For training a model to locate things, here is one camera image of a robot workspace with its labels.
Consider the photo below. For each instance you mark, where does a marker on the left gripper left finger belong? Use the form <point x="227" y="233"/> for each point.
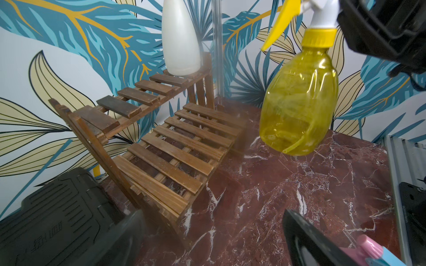
<point x="120" y="246"/>

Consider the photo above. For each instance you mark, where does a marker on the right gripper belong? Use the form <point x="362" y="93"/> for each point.
<point x="391" y="30"/>

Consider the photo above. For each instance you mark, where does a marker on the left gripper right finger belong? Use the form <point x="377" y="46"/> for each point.
<point x="307" y="246"/>

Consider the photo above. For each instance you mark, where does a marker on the wooden two-tier shelf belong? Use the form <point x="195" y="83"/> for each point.
<point x="166" y="171"/>

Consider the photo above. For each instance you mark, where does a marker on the yellow spray bottle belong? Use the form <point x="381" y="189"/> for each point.
<point x="300" y="101"/>

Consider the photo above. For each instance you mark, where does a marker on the white pink spray bottle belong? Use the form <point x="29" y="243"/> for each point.
<point x="180" y="44"/>

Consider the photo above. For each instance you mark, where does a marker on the black plastic tool case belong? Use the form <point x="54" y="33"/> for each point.
<point x="59" y="222"/>

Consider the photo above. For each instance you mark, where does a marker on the teal round spray bottle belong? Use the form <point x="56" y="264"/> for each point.
<point x="369" y="253"/>

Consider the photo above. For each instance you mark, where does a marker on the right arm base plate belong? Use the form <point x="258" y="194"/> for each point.
<point x="413" y="201"/>

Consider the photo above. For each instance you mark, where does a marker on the aluminium front rail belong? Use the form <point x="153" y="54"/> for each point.
<point x="407" y="164"/>

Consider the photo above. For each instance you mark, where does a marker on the right corner aluminium post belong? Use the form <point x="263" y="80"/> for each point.
<point x="218" y="47"/>

